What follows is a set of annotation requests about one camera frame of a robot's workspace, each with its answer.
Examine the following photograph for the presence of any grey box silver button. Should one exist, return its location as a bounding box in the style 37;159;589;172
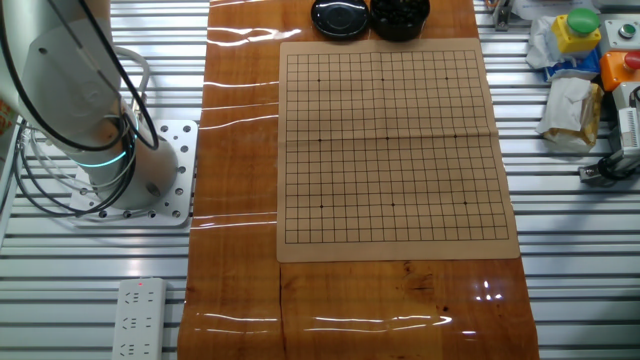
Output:
598;18;640;55

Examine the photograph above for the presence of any white control box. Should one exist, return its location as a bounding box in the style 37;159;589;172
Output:
612;82;640;111

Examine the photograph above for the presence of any grey cable with metal plug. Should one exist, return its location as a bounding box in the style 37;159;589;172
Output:
114;45;151;124

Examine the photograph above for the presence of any wood grain table sheet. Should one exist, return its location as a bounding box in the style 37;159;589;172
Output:
177;0;541;360

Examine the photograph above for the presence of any aluminium pole with foot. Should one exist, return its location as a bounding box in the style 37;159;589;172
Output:
492;0;514;32

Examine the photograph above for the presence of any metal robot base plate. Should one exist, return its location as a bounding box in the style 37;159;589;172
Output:
69;118;200;229

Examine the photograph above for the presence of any yellow plastic packet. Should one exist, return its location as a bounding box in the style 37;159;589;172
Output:
542;83;605;154

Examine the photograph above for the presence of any blue pack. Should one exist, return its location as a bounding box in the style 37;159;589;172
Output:
543;49;603;83

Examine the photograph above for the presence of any crumpled white plastic wrap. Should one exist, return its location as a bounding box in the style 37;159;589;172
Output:
525;14;569;70

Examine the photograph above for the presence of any black bowl of Go stones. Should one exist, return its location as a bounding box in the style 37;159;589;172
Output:
368;0;431;43

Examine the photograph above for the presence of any camera stand foot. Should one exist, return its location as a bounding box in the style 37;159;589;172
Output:
578;149;640;187

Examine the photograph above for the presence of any tan paper Go board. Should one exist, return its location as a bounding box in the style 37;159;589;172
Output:
276;38;521;264

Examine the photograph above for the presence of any black bowl lid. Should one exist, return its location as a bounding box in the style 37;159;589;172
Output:
310;0;371;41

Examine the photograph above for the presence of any white power strip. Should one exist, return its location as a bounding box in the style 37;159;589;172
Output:
110;277;168;360

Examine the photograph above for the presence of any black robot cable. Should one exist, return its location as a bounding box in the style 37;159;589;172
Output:
0;0;160;219

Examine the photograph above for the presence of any white paper sheet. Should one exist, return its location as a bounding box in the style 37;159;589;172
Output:
512;0;601;21

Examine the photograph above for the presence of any yellow box green button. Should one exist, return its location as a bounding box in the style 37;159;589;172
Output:
551;7;603;55

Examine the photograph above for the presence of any orange box red button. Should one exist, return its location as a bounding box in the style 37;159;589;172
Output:
599;49;640;93

